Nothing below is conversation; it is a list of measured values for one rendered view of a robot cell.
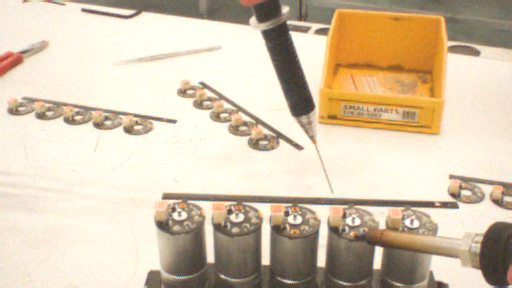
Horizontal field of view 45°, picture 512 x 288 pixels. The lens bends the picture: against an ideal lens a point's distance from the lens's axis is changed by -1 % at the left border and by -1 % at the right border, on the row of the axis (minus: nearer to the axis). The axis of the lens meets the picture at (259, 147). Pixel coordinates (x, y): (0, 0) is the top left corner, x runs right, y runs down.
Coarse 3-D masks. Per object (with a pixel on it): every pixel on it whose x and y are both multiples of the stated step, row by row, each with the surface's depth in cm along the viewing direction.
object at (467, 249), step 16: (368, 240) 28; (384, 240) 27; (400, 240) 27; (416, 240) 26; (432, 240) 25; (448, 240) 25; (464, 240) 24; (480, 240) 23; (448, 256) 25; (464, 256) 24
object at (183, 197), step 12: (312, 204) 32; (324, 204) 32; (336, 204) 31; (348, 204) 31; (360, 204) 31; (372, 204) 31; (384, 204) 31; (396, 204) 31; (408, 204) 31; (420, 204) 31; (432, 204) 31; (444, 204) 31; (456, 204) 31
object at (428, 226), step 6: (402, 210) 31; (408, 210) 31; (414, 210) 31; (408, 216) 31; (414, 216) 31; (420, 216) 31; (426, 216) 31; (420, 222) 30; (426, 222) 30; (432, 222) 30; (390, 228) 30; (402, 228) 29; (420, 228) 30; (426, 228) 30; (432, 228) 30; (426, 234) 29; (432, 234) 29
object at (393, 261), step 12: (408, 228) 30; (384, 252) 31; (396, 252) 30; (408, 252) 29; (384, 264) 31; (396, 264) 30; (408, 264) 30; (420, 264) 30; (384, 276) 31; (396, 276) 30; (408, 276) 30; (420, 276) 30
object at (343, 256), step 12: (336, 240) 30; (348, 240) 29; (336, 252) 30; (348, 252) 30; (360, 252) 30; (372, 252) 30; (336, 264) 30; (348, 264) 30; (360, 264) 30; (372, 264) 31; (324, 276) 32; (336, 276) 31; (348, 276) 30; (360, 276) 30; (372, 276) 31
